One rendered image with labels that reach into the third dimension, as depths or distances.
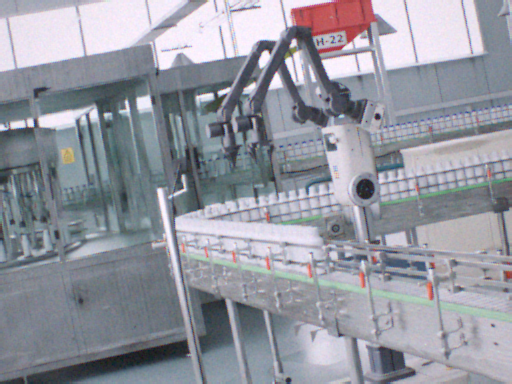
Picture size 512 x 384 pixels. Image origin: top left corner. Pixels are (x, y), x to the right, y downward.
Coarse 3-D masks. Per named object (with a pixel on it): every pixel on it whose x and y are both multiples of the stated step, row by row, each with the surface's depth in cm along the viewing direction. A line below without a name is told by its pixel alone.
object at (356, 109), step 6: (348, 102) 476; (354, 102) 478; (360, 102) 479; (366, 102) 477; (348, 108) 476; (354, 108) 476; (360, 108) 476; (348, 114) 478; (354, 114) 476; (360, 114) 476; (354, 120) 481; (360, 120) 476
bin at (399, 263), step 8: (352, 256) 453; (360, 256) 454; (336, 264) 445; (392, 264) 425; (400, 264) 426; (408, 264) 427; (416, 264) 429; (424, 264) 430; (376, 272) 423; (392, 272) 425; (424, 280) 430; (296, 328) 440; (312, 336) 421
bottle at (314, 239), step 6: (312, 228) 377; (312, 234) 376; (318, 234) 377; (312, 240) 375; (318, 240) 375; (318, 252) 375; (318, 258) 375; (324, 264) 376; (318, 270) 375; (324, 270) 376
